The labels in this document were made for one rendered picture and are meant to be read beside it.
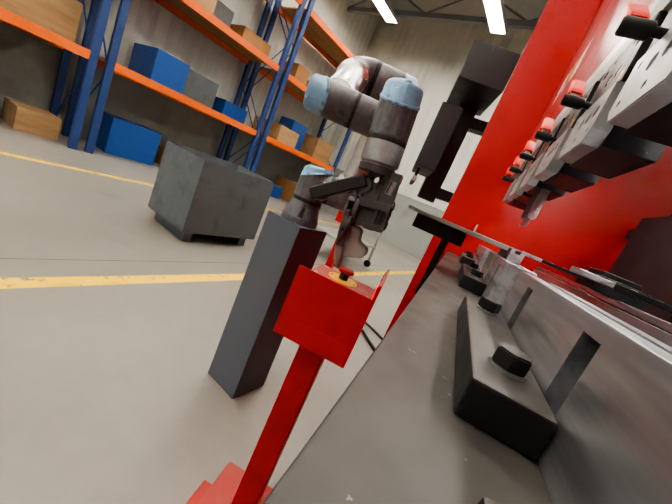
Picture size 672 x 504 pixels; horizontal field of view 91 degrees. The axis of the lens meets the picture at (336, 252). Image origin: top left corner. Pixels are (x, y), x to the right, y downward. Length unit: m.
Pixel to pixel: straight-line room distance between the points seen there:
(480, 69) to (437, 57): 7.75
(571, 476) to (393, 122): 0.53
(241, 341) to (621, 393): 1.33
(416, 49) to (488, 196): 8.59
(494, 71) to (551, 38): 0.28
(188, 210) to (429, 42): 8.36
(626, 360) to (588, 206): 1.70
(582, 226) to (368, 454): 1.78
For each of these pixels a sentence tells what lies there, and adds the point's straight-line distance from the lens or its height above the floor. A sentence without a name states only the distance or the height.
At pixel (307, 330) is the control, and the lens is 0.67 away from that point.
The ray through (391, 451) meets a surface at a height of 0.88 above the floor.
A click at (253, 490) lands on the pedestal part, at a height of 0.22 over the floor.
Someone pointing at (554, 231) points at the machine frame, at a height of 1.16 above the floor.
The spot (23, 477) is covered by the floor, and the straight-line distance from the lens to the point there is 1.28.
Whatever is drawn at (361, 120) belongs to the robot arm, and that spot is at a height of 1.11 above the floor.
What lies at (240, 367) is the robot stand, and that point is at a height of 0.14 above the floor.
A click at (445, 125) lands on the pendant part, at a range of 2.04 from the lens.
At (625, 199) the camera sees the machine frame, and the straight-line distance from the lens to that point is 1.96.
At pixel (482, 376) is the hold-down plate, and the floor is 0.91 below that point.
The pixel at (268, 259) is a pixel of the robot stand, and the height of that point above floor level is 0.60.
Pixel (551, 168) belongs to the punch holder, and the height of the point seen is 1.16.
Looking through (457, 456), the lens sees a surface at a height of 0.87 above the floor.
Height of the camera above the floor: 0.99
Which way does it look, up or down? 11 degrees down
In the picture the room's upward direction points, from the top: 23 degrees clockwise
